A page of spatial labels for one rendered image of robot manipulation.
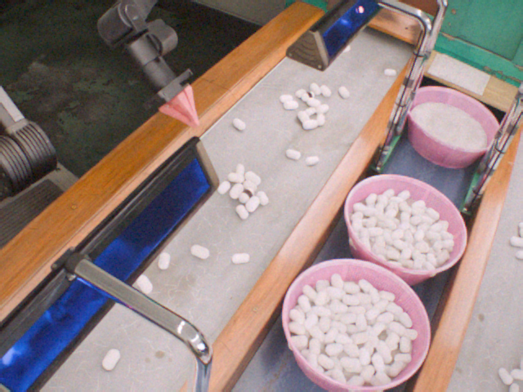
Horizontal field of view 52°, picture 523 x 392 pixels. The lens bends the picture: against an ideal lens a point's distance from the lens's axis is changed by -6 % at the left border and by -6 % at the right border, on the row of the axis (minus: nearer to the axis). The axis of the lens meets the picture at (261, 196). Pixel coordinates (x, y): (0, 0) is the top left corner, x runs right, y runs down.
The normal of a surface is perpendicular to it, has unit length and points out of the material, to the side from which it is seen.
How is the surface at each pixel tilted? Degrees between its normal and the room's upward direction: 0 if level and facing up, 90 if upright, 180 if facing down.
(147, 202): 58
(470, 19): 90
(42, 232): 0
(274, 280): 0
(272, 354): 0
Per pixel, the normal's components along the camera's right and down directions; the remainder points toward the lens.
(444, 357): 0.14, -0.68
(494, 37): -0.47, 0.59
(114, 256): 0.81, 0.00
